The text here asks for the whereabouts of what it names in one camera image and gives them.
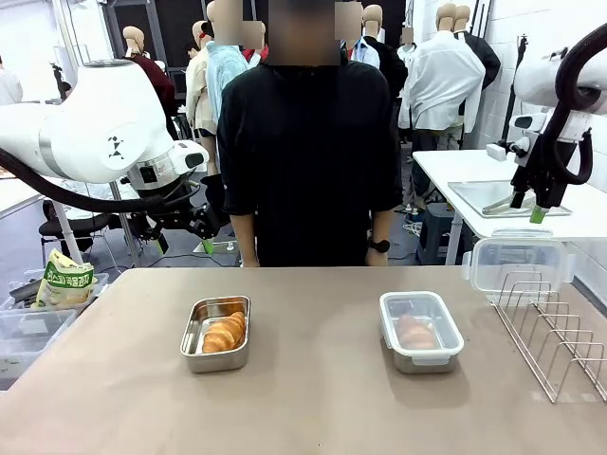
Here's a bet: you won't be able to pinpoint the white side table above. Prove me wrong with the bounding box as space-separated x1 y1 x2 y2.
412 149 607 266

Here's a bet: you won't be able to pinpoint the dark red dress mannequin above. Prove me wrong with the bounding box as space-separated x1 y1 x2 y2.
121 26 177 141

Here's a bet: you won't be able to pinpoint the clear plastic storage bin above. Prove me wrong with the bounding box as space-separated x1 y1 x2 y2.
0 307 80 391
0 269 110 314

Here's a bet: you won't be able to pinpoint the steel wire lid rack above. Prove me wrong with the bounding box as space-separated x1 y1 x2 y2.
490 270 607 404

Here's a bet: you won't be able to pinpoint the beige shirt mannequin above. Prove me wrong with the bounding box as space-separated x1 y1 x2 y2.
184 21 219 176

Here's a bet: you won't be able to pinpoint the black office chair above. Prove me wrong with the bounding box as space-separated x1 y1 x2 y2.
38 212 115 252

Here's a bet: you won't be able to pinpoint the dark jacket blue shirt mannequin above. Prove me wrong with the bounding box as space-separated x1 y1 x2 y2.
353 4 409 143

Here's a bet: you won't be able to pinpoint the light blue shirt mannequin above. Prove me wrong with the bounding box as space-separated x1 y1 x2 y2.
206 0 250 129

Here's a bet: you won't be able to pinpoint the golden croissant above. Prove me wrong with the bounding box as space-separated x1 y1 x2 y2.
396 313 436 351
202 310 247 355

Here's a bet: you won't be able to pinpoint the black tripod stand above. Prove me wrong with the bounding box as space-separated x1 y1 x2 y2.
497 33 530 148

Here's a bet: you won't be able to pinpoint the standing person white shirt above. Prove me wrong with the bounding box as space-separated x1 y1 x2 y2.
0 55 25 106

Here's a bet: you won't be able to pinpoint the black jacket mannequin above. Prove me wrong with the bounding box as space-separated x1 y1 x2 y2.
453 4 502 91

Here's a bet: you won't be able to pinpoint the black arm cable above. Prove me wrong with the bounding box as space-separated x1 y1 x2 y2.
0 148 200 214
540 22 607 187

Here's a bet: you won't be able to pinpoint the person torso black shirt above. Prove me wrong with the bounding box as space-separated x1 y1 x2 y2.
216 59 404 267

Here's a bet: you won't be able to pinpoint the white floor power strip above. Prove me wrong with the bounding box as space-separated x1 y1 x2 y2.
193 240 239 253

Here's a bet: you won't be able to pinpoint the person right forearm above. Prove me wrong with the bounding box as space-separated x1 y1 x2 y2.
230 212 261 267

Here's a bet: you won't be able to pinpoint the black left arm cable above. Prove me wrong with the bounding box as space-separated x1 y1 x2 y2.
0 148 200 214

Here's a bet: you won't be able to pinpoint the rectangular stainless steel container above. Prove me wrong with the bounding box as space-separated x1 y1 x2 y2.
178 295 251 374
382 296 461 375

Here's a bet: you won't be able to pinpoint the clear plastic container lid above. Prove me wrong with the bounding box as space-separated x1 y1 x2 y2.
462 228 578 294

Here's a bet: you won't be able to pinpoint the person left forearm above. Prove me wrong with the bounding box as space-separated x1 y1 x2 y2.
365 208 395 243

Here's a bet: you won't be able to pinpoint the clear plastic containers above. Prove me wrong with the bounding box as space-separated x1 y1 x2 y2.
378 291 466 367

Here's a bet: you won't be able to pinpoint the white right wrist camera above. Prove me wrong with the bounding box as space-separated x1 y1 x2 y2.
486 136 531 166

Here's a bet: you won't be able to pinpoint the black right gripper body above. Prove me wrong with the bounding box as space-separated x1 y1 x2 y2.
511 135 570 195

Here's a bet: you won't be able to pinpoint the grey plastic stool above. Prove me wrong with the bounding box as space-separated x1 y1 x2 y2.
415 203 457 265

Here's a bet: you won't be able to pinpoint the yellow green snack bag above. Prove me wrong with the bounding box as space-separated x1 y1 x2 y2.
31 247 100 310

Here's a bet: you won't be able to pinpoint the red top mannequin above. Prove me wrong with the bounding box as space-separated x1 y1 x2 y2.
241 21 269 65

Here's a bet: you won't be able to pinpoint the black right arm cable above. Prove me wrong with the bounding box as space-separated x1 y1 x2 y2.
540 22 607 187

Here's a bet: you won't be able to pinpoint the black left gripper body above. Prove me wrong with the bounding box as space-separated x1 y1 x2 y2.
130 204 203 238

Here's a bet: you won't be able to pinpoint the white shirt mannequin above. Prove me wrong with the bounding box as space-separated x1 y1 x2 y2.
397 2 487 153

